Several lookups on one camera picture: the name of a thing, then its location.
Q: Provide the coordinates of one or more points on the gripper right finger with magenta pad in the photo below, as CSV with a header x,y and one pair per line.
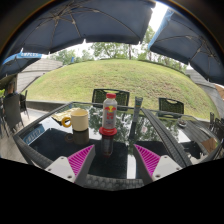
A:
x,y
153,167

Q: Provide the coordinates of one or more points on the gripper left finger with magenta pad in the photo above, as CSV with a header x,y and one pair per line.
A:
x,y
75,167

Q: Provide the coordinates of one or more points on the left glass-top wicker table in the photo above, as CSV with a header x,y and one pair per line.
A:
x,y
114,166

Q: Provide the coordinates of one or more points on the glass-top wicker table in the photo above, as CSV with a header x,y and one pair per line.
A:
x,y
191,145
114,166

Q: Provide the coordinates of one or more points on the red round coaster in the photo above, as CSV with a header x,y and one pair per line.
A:
x,y
108,132

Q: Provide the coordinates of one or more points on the right glass-top wicker table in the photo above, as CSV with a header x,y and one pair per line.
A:
x,y
191,145

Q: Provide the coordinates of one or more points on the glass ashtray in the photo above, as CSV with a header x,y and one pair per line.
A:
x,y
182,123

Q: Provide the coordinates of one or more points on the right dark patio chair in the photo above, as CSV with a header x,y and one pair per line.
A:
x,y
171,107

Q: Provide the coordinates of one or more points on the dark patio chair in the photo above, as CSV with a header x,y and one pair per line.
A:
x,y
171,107
121,96

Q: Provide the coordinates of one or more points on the red-capped drink bottle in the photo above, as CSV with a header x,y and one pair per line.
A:
x,y
109,111

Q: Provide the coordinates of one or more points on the left dark patio chair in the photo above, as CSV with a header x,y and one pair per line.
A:
x,y
121,96

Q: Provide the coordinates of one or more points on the dark chair far left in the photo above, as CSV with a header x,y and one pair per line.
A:
x,y
14,104

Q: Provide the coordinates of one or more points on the blue umbrella far left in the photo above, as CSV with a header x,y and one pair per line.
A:
x,y
17,62

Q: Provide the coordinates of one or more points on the right navy patio umbrella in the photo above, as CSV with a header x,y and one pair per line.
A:
x,y
180,39

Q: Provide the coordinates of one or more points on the navy patio umbrella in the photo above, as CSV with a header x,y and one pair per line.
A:
x,y
47,26
180,39

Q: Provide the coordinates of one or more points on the left navy patio umbrella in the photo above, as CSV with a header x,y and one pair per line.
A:
x,y
47,26

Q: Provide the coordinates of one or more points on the cream mug with yellow handle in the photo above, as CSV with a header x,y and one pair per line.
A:
x,y
78,120

